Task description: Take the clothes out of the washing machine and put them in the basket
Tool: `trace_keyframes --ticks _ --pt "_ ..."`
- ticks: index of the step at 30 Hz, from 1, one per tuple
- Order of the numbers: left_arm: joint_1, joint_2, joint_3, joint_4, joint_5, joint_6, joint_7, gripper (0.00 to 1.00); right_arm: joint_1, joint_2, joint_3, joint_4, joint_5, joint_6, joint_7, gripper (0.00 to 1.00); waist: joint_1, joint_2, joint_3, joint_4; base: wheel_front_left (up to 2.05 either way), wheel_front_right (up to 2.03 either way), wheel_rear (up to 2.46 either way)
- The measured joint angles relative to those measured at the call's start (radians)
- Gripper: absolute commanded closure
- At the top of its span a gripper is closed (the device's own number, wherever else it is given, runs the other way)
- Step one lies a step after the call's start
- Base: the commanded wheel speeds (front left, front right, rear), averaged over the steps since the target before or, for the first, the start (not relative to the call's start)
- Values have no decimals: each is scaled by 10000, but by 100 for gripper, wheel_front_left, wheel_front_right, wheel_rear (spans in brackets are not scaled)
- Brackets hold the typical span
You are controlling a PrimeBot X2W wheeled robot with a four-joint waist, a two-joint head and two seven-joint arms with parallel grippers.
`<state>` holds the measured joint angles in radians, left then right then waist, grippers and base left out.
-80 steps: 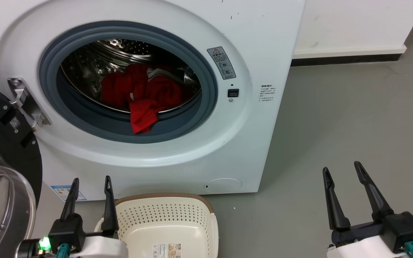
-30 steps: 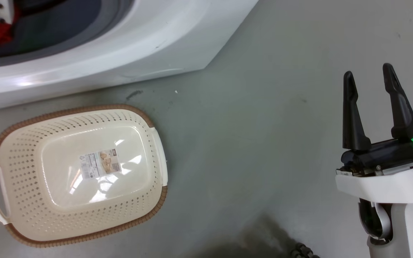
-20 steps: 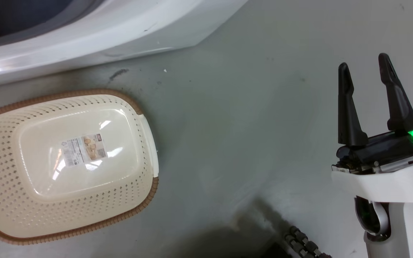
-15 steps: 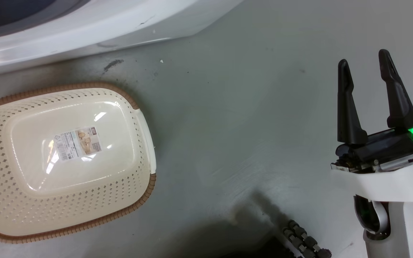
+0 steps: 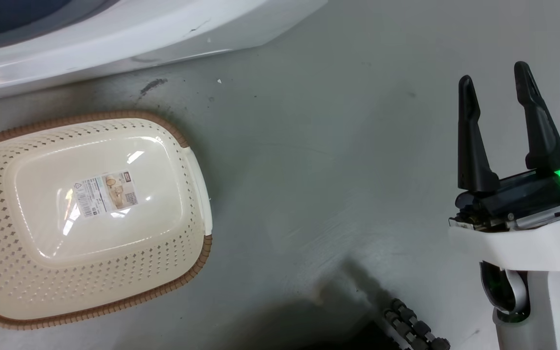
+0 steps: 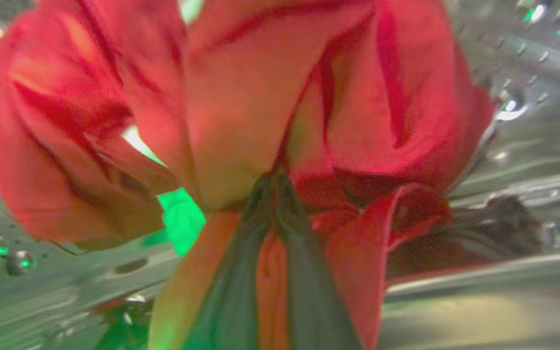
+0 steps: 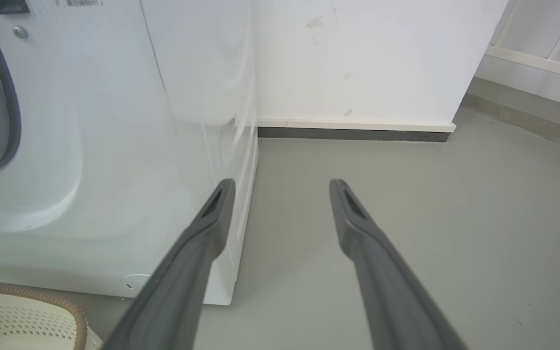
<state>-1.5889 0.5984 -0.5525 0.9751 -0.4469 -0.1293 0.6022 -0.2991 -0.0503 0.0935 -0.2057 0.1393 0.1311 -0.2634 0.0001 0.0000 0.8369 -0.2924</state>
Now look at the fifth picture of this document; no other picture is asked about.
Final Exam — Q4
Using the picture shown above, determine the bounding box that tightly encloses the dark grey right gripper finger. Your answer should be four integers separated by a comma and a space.
457, 75, 500, 193
514, 61, 560, 175

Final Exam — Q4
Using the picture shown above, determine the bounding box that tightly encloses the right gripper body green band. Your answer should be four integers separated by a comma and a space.
448, 158, 560, 231

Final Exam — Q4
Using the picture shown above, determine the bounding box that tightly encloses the white washing machine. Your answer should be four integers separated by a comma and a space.
0, 0, 329, 104

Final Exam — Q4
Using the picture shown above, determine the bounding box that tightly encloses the cream perforated laundry basket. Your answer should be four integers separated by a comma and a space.
0, 110, 213, 331

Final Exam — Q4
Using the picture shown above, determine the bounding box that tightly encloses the paper label sticker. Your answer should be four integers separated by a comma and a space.
73, 171, 139, 218

